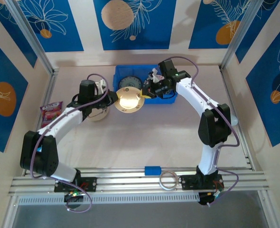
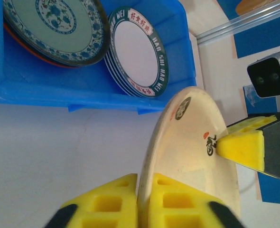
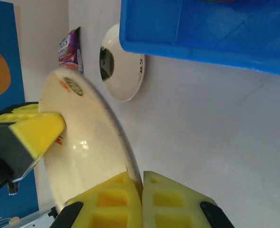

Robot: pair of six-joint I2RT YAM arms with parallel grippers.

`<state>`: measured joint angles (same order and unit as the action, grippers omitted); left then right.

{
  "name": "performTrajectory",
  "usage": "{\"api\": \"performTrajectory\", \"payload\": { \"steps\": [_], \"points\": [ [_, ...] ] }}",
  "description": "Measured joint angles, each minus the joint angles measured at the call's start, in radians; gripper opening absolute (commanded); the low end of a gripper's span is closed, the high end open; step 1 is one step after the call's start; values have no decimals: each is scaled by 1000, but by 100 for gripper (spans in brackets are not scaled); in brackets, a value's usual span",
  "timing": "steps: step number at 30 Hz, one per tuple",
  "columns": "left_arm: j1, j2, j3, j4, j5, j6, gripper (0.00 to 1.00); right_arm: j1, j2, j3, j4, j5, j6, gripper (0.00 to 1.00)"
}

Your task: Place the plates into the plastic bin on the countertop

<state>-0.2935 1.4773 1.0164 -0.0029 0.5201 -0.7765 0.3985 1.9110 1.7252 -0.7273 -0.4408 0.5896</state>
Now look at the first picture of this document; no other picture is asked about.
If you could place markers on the aluminium rail frame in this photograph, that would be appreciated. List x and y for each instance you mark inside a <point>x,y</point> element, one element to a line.
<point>130,180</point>

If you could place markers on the purple red candy bag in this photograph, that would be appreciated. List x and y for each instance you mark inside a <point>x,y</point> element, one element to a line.
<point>48,111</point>

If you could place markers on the blue plastic bin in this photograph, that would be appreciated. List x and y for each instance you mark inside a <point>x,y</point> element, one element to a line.
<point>135,70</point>

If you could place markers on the blue patterned plate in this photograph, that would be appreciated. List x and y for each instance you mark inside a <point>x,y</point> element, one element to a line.
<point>130,83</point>

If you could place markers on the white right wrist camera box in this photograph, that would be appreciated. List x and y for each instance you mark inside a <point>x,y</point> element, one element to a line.
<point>157,76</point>

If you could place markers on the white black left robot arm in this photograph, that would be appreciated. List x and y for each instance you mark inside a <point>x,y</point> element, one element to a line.
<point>64,120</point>

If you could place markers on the aluminium corner post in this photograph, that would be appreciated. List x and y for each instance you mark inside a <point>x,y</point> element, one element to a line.
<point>240,35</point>
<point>33,40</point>

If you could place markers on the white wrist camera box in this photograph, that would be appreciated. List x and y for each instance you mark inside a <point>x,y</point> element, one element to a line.
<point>101,86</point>
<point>157,76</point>

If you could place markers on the cream flowered plate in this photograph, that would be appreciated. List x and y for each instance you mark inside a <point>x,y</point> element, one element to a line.
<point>129,101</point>

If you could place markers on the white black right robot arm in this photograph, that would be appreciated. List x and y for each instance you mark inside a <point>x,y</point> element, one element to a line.
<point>194,95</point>

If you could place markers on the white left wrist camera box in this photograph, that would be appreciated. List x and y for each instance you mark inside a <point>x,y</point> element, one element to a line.
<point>101,86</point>

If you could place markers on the aluminium side rail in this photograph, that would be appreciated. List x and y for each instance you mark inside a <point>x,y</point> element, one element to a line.
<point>245,145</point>
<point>48,95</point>

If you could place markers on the black controller board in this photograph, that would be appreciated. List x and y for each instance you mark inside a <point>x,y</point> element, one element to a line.
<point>71,196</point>
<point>205,198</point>

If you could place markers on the blue plastic block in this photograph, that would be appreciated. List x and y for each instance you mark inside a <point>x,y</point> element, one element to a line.
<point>153,171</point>

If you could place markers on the clear tape roll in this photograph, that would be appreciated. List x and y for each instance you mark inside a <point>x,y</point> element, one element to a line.
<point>161,180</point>

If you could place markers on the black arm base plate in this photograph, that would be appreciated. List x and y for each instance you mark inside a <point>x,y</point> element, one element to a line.
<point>187,183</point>
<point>90,184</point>

